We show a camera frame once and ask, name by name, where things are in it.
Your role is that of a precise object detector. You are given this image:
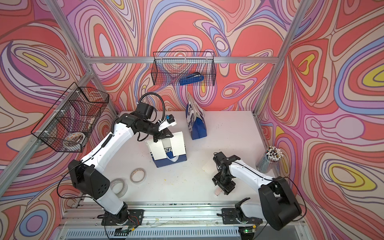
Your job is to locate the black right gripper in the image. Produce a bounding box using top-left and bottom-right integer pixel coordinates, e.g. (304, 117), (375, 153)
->
(212, 170), (236, 195)

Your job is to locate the pink white mini stapler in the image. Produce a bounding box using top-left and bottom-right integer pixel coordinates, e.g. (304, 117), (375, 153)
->
(215, 188), (222, 197)

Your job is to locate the blue white bag with handles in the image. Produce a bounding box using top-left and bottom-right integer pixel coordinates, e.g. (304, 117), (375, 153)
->
(146, 138), (187, 168)

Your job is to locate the blue white paper bag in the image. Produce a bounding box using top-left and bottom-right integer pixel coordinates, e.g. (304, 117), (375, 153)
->
(186, 92), (208, 140)

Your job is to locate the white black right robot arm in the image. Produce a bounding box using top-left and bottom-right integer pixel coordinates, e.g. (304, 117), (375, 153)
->
(212, 152), (302, 231)

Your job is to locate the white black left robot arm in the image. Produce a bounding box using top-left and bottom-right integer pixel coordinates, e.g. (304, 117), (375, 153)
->
(68, 92), (176, 226)

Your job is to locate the metallic cup of pencils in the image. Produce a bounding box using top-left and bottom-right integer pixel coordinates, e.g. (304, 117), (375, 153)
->
(256, 146), (283, 174)

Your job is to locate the beige tape roll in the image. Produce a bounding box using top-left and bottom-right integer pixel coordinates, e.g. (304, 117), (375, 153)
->
(130, 168), (147, 184)

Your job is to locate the clear tape roll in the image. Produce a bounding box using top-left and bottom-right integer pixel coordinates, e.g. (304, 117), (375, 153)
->
(110, 178), (128, 198)

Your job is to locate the blue stapler in basket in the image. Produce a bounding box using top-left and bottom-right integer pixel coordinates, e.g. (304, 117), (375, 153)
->
(179, 72), (204, 86)

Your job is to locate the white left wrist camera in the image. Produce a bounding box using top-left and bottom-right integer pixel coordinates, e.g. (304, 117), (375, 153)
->
(158, 115), (177, 132)

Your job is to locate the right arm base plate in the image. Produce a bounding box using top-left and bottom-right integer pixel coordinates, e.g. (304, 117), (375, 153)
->
(217, 208), (263, 226)

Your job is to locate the black wire basket back wall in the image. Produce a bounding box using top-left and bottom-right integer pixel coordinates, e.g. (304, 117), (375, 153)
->
(151, 51), (217, 86)

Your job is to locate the black wire basket wall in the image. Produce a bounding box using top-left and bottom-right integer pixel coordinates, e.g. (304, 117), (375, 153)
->
(31, 83), (110, 153)
(151, 51), (217, 86)

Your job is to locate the black wire basket left wall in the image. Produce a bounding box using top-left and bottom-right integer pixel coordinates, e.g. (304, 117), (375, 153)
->
(31, 83), (110, 153)

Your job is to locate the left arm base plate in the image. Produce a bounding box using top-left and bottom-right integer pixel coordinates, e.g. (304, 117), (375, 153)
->
(98, 209), (145, 227)

